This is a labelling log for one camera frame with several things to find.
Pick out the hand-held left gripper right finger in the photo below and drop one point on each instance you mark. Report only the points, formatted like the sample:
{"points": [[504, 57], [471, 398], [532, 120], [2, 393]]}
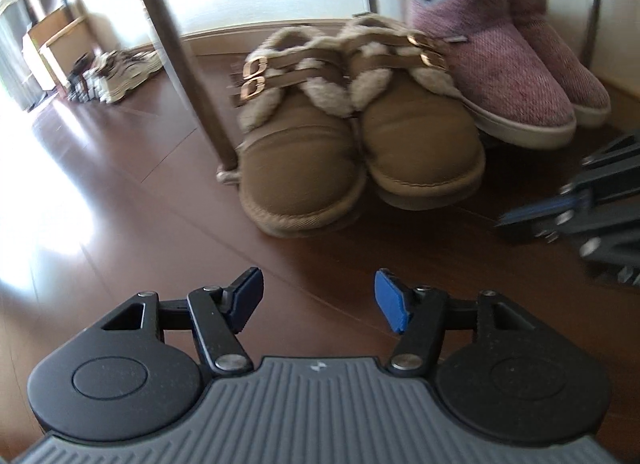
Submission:
{"points": [[392, 301]]}

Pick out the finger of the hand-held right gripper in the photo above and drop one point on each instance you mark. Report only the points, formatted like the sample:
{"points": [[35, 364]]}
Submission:
{"points": [[615, 153], [540, 216]]}

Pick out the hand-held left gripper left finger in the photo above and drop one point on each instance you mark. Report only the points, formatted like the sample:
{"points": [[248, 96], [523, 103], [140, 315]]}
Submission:
{"points": [[245, 294]]}

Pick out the tan fleece buckle shoe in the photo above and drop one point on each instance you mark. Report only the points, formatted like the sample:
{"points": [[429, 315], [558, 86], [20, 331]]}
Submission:
{"points": [[300, 158], [420, 138]]}

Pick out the metal corner rack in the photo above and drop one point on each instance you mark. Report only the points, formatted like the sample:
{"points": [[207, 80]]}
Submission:
{"points": [[172, 43]]}

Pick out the row of sneakers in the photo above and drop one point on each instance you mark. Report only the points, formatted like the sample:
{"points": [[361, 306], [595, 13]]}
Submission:
{"points": [[115, 73]]}

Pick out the wooden cabinet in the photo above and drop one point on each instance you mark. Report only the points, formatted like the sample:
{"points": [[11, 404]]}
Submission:
{"points": [[60, 38]]}

